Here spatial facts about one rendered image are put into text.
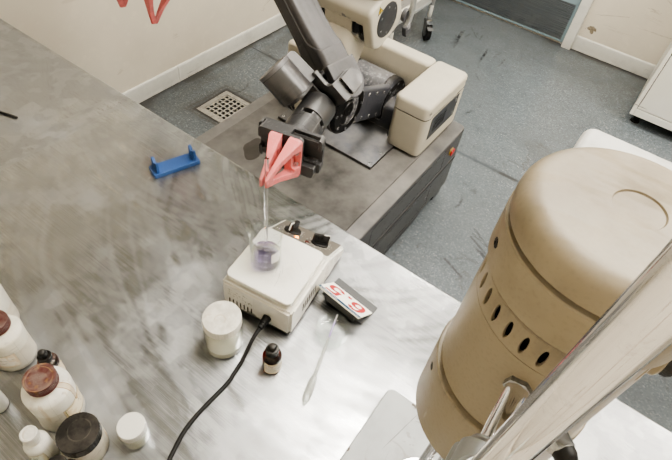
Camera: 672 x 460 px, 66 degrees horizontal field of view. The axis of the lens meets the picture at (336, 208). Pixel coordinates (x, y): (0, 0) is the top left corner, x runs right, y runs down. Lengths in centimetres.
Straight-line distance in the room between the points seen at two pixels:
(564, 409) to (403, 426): 66
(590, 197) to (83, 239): 91
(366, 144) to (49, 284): 114
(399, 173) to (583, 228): 151
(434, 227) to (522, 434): 193
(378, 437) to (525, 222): 61
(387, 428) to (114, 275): 52
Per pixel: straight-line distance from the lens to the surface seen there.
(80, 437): 79
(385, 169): 174
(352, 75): 85
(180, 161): 114
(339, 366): 86
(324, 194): 162
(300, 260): 85
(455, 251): 206
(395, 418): 83
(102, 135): 125
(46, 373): 79
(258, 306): 85
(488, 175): 242
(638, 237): 25
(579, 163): 27
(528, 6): 366
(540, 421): 19
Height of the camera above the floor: 152
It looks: 47 degrees down
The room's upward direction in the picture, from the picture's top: 9 degrees clockwise
